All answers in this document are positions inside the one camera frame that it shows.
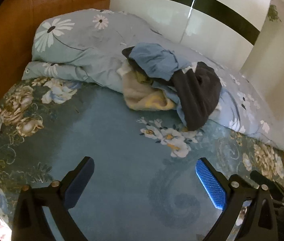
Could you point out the white wardrobe with black stripe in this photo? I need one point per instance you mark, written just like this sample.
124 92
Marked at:
172 12

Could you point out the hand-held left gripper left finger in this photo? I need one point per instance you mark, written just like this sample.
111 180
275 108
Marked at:
79 183

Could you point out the wooden headboard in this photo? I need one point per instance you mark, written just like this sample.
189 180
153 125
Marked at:
11 25

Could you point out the floral teal bed blanket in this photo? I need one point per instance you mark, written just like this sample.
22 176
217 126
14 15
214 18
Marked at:
111 130

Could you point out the cream yellow garment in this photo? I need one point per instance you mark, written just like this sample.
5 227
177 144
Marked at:
142 94

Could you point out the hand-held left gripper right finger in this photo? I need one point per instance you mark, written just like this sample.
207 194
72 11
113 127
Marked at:
210 185

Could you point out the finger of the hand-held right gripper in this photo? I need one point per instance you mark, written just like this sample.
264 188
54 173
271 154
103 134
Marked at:
267 182

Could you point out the light blue daisy duvet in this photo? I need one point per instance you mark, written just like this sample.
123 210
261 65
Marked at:
86 42

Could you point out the blue pants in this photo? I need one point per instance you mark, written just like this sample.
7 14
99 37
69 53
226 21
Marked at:
154 60

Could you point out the dark grey garment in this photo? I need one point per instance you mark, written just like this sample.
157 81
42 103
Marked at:
199 93

